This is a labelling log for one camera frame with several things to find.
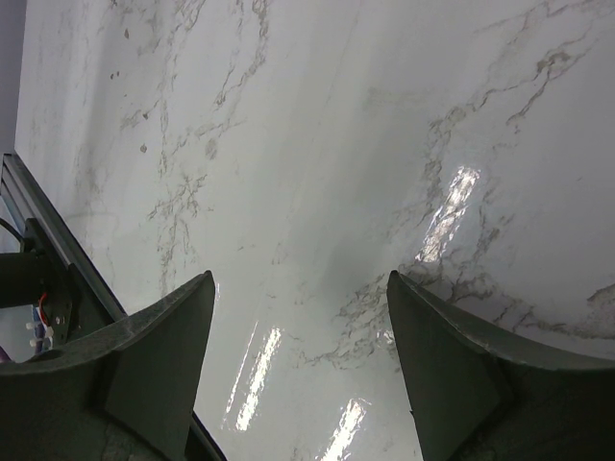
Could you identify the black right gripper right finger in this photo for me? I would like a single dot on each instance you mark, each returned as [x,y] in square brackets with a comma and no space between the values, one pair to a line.
[480,392]

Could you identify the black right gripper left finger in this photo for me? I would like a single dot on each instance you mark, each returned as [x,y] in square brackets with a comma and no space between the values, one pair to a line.
[124,392]

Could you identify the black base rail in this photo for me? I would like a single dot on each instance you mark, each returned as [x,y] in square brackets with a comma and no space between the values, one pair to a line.
[51,271]

